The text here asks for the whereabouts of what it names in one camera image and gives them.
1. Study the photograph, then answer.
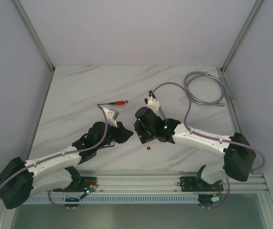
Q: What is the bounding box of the black fuse box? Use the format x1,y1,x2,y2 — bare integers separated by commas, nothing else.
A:
138,133,154,144

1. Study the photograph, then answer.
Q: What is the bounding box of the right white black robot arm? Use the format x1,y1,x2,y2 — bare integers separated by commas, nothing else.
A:
134,107,256,190

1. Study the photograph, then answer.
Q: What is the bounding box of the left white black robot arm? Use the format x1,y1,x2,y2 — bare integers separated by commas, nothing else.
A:
0,122,133,209

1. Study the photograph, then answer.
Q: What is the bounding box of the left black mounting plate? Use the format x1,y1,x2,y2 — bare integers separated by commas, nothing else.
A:
64,177,97,192

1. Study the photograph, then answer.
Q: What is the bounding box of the black mounting plate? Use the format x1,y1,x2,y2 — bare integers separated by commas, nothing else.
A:
64,177,97,192
177,177,224,193

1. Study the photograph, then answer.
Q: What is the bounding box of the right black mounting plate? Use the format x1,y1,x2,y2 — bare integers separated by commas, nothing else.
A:
177,177,224,193

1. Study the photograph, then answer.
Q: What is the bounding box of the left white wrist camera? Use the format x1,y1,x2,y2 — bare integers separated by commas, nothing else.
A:
103,107,119,128

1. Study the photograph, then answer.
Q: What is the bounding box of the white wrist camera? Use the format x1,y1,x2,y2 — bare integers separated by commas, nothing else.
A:
145,95,160,114
103,107,119,128

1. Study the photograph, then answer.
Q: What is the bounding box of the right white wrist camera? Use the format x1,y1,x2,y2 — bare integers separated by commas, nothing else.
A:
145,95,160,114

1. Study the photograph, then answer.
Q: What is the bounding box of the red handle screwdriver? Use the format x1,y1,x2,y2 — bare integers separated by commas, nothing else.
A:
98,101,126,106

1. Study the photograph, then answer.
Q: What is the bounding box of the black handle claw hammer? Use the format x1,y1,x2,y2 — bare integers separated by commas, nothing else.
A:
148,90,167,120

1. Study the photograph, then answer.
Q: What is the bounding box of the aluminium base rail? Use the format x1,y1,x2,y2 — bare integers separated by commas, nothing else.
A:
48,169,268,194

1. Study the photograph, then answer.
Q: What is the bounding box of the grey coiled cable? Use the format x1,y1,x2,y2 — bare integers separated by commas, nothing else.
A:
183,71,236,108

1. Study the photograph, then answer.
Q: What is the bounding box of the white slotted cable duct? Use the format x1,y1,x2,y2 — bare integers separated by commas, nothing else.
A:
25,194,199,205

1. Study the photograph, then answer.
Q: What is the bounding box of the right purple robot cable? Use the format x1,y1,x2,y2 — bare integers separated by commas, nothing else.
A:
148,82,267,174

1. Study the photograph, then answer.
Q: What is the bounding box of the left aluminium frame post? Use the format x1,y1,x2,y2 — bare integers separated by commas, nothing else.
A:
12,0,55,74

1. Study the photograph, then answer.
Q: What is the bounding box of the aluminium frame post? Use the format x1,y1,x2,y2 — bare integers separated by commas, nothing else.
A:
12,0,55,74
220,0,265,73

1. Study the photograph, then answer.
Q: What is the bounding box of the right aluminium frame post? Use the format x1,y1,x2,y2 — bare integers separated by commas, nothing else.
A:
220,0,265,73

